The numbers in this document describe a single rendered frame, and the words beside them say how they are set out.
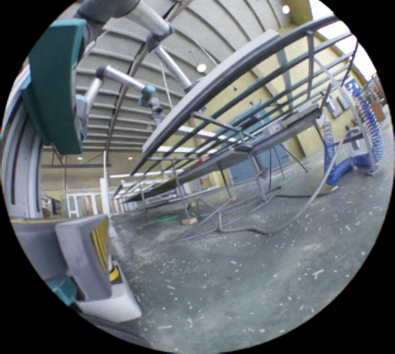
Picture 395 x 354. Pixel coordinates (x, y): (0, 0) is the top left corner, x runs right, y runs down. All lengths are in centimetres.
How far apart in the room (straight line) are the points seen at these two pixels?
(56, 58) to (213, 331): 70
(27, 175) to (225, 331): 74
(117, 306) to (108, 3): 77
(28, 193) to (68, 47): 48
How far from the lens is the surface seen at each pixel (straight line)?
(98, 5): 53
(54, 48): 41
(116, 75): 124
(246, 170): 753
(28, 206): 62
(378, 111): 336
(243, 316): 37
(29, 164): 65
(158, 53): 104
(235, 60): 75
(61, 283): 20
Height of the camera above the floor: 32
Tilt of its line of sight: 16 degrees up
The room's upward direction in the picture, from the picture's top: 18 degrees counter-clockwise
